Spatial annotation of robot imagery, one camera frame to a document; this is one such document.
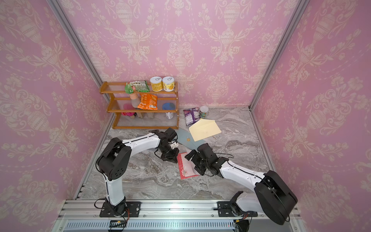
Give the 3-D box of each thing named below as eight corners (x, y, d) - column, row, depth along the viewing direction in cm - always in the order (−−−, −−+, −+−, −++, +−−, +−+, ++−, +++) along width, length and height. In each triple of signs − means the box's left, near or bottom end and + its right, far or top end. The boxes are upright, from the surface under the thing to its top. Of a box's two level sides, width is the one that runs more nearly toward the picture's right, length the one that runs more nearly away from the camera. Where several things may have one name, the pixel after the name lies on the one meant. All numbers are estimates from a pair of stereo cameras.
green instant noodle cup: (199, 118, 115) (200, 114, 111) (199, 110, 121) (199, 105, 117) (208, 118, 115) (209, 114, 111) (207, 110, 121) (208, 105, 117)
